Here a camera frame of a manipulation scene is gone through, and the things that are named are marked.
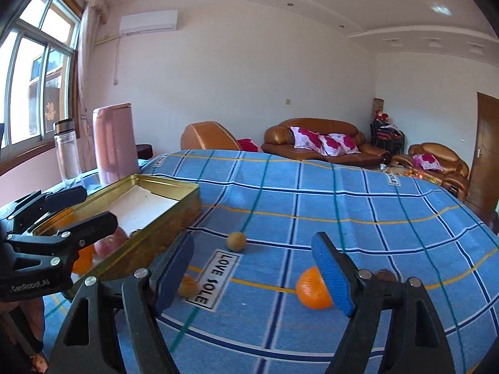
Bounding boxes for stacked dark chairs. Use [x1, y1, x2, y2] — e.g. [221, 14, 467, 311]
[370, 110, 405, 156]

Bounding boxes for window with frame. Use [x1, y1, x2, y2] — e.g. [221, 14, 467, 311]
[1, 0, 80, 161]

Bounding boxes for pink electric kettle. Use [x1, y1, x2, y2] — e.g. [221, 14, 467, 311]
[93, 103, 139, 186]

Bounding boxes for small tan longan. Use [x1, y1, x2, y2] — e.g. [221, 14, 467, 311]
[226, 231, 247, 252]
[178, 274, 198, 299]

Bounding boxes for pink floral pillow armchair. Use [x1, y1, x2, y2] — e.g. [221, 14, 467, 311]
[412, 153, 443, 171]

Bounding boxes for pink curtain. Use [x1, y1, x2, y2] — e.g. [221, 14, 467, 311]
[77, 0, 108, 170]

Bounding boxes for pink floral pillow right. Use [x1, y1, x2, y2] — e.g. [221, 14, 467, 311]
[320, 133, 360, 157]

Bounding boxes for gold metal tin box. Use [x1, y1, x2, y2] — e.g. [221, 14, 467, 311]
[33, 174, 201, 300]

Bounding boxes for dark mangosteen back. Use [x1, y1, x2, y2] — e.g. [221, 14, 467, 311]
[375, 268, 398, 282]

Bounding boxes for orange fruit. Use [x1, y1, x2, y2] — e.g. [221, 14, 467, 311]
[295, 266, 334, 310]
[47, 208, 77, 231]
[72, 245, 94, 276]

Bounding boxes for brown leather armchair left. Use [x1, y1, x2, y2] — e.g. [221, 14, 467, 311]
[180, 121, 240, 150]

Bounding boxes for pink floral pillow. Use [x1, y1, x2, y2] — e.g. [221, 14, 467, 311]
[320, 133, 360, 157]
[290, 127, 326, 156]

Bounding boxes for white wall air conditioner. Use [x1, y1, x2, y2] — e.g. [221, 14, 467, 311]
[119, 10, 178, 36]

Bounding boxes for brown leather armchair right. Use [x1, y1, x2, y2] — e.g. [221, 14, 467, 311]
[390, 143, 469, 201]

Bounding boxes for brown leather armchair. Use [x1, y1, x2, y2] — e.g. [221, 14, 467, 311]
[180, 121, 240, 150]
[390, 143, 469, 201]

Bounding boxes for clear glass water bottle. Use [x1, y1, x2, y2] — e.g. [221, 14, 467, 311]
[54, 118, 82, 188]

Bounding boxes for pink floral pillow left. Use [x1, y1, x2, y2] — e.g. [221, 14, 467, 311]
[290, 127, 326, 156]

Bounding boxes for brown leather three-seat sofa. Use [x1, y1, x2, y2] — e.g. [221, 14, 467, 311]
[262, 117, 392, 168]

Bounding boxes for blue plaid tablecloth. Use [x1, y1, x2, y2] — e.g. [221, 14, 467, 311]
[42, 148, 499, 374]

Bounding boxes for purple red onion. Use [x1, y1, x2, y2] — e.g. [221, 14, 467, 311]
[94, 226, 128, 258]

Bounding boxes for person's left hand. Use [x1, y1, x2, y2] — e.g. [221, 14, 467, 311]
[0, 297, 45, 341]

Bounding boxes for brown wooden door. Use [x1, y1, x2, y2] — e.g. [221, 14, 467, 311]
[467, 92, 499, 225]

